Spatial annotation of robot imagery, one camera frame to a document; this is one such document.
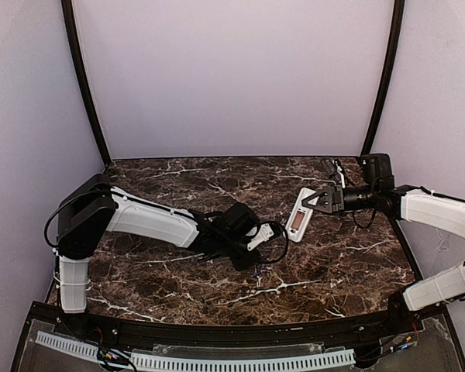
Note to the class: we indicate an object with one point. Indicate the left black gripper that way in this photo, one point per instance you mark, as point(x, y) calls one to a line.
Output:
point(240, 257)

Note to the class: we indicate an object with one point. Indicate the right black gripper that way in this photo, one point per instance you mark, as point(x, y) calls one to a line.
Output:
point(339, 199)

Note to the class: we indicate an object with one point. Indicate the white remote control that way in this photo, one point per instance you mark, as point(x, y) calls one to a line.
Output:
point(300, 215)

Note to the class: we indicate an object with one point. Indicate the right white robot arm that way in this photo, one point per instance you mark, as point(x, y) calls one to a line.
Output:
point(408, 203)

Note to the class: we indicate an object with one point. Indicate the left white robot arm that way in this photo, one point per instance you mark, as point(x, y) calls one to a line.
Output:
point(97, 207)

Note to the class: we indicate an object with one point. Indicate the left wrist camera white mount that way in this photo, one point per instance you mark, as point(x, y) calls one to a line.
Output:
point(263, 234)

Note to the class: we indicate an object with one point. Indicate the black front rail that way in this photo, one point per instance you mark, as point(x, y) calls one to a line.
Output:
point(353, 331)

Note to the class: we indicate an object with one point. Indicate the left black frame post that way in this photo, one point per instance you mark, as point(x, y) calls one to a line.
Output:
point(82, 79)

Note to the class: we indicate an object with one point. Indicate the black frame post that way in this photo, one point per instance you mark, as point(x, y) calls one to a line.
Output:
point(386, 74)
point(82, 79)

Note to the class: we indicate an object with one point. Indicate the left grey cable duct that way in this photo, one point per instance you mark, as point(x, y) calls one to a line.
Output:
point(67, 346)

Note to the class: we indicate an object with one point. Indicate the right black frame post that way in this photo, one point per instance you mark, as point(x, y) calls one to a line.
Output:
point(386, 74)

